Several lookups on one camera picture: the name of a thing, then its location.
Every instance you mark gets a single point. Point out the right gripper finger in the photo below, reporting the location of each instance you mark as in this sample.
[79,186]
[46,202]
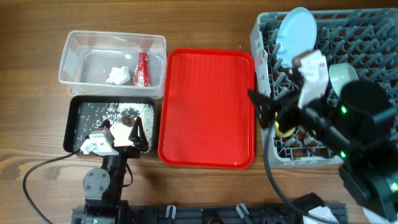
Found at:
[265,108]
[297,79]

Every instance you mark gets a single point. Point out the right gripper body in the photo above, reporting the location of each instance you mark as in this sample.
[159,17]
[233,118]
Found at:
[292,111]

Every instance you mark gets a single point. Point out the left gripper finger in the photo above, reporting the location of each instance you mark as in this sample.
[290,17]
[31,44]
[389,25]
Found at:
[137,136]
[105,124]

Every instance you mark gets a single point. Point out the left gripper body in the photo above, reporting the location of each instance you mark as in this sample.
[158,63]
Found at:
[127,152]

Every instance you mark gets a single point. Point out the yellow plastic cup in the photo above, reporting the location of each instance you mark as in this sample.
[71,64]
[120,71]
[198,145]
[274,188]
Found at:
[284,132]

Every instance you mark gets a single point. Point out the brown food scrap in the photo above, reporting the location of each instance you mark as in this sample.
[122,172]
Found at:
[128,120]

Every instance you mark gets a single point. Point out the mint green bowl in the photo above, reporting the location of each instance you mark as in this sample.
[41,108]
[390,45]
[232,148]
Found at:
[341,74]

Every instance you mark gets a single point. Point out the large light blue plate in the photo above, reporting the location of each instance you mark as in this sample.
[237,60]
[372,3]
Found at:
[297,34]

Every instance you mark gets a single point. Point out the white napkin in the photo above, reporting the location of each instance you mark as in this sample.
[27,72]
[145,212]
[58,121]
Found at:
[119,76]

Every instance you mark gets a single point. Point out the red ketchup packet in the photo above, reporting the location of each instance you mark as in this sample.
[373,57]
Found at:
[141,74]

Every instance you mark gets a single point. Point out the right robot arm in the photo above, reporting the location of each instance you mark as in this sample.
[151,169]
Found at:
[357,129]

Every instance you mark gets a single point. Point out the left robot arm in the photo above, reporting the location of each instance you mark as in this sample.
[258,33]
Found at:
[103,186]

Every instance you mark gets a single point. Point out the black waste tray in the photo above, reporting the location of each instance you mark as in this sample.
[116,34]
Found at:
[88,112]

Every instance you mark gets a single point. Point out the grey dishwasher rack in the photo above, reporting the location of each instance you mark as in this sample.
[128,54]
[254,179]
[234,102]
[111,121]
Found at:
[364,38]

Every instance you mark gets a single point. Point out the clear plastic bin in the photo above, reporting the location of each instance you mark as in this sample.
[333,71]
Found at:
[89,56]

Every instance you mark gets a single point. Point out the red serving tray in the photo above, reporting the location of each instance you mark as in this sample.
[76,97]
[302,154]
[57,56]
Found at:
[207,117]

